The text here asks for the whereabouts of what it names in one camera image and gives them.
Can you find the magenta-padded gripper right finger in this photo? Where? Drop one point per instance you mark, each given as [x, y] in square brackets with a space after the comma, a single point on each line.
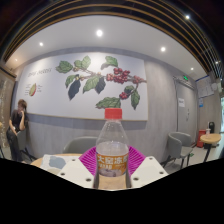
[148, 171]

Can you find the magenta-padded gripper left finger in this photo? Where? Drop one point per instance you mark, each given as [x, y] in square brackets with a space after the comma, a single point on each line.
[75, 171]

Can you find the clear red-capped drink bottle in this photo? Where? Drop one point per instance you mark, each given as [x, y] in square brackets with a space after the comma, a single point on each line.
[112, 150]

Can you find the white printed paper sheet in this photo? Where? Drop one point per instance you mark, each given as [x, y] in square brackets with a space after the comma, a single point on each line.
[55, 163]

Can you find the grey upholstered chair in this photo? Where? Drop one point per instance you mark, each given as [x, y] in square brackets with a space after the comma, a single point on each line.
[176, 143]
[78, 145]

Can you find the red bin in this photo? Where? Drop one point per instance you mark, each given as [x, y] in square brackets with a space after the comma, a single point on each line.
[201, 138]

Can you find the person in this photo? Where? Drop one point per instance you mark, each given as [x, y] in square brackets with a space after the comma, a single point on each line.
[16, 123]

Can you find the white paper door notice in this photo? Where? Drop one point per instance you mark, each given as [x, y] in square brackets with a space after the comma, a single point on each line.
[181, 102]

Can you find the green exit sign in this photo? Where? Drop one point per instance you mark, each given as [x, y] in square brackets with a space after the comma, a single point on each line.
[185, 78]

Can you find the recessed ceiling lights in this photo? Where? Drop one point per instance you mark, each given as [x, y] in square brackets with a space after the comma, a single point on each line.
[99, 32]

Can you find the round wooden pedestal table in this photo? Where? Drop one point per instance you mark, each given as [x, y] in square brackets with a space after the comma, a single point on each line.
[210, 137]

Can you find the coffee plant wall mural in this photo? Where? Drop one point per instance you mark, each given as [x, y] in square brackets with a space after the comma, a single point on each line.
[50, 96]

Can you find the white wall notice board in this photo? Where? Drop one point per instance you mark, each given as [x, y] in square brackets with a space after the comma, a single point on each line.
[204, 87]

